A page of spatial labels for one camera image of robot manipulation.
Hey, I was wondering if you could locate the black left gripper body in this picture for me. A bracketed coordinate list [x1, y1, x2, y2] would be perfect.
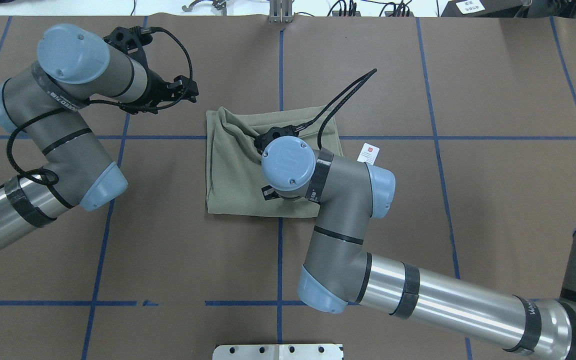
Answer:
[103, 26, 200, 115]

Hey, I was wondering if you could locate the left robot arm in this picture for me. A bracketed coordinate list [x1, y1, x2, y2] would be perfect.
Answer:
[0, 23, 199, 251]

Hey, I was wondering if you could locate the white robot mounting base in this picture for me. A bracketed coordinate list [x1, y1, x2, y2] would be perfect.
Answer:
[212, 343, 345, 360]

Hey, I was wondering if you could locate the white paper hang tag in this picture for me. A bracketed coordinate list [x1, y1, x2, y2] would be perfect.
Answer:
[356, 143, 380, 166]

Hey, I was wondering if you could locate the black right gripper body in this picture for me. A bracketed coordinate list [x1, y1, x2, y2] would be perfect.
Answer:
[253, 125, 301, 202]

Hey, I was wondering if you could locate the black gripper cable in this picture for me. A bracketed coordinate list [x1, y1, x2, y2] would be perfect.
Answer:
[293, 68, 378, 151]
[5, 26, 195, 187]

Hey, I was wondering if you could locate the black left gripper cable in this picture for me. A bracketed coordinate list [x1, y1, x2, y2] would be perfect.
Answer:
[5, 26, 195, 187]

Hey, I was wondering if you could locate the aluminium frame post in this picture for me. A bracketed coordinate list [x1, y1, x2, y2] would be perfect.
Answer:
[269, 0, 294, 23]

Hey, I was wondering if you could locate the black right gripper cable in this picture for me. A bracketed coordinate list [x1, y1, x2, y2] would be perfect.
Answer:
[293, 68, 378, 151]

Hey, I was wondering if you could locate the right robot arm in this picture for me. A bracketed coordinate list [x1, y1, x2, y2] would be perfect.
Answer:
[261, 136, 576, 360]

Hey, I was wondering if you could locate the olive green long-sleeve shirt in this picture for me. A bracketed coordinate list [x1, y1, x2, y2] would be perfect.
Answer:
[206, 106, 329, 218]

